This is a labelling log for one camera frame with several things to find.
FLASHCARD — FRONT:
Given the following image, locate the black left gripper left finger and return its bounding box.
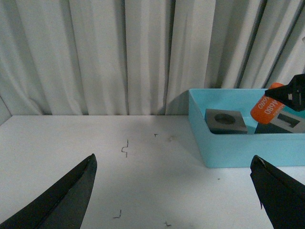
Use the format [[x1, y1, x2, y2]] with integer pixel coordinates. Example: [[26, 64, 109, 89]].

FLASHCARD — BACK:
[[0, 154, 97, 229]]

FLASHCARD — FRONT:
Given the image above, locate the orange cylinder part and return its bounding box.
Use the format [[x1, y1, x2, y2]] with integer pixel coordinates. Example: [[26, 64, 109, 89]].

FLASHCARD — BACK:
[[250, 95, 285, 125]]

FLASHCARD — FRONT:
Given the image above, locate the light blue plastic box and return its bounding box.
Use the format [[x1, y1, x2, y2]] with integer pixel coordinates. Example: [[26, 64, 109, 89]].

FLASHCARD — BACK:
[[189, 89, 305, 168]]

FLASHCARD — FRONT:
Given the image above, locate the pale gray curtain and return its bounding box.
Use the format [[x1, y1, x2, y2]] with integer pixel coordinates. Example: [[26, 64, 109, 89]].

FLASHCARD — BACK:
[[0, 0, 305, 122]]

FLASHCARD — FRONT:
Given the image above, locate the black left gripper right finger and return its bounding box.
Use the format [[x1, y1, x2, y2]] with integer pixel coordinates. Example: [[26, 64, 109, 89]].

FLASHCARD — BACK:
[[250, 155, 305, 229]]

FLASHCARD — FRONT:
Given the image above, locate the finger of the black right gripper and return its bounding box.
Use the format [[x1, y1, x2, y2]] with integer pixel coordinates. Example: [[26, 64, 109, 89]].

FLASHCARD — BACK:
[[264, 74, 305, 112]]

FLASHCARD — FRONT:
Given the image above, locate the gray block with round hole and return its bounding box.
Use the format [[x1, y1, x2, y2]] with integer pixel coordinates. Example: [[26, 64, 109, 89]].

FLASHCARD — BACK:
[[204, 109, 248, 134]]

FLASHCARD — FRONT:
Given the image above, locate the gray block with square hole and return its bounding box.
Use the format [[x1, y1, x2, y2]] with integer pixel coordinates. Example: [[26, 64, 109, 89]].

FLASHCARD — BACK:
[[255, 110, 305, 134]]

